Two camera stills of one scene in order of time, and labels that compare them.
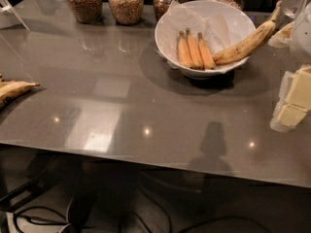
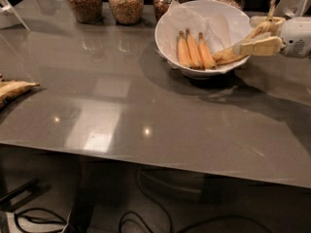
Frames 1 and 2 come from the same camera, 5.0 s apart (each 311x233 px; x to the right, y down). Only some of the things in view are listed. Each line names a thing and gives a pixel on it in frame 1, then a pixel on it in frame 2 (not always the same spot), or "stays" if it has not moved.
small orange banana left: x=184 y=56 stays
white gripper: x=303 y=36 to x=297 y=35
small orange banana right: x=206 y=58 stays
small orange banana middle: x=193 y=49 stays
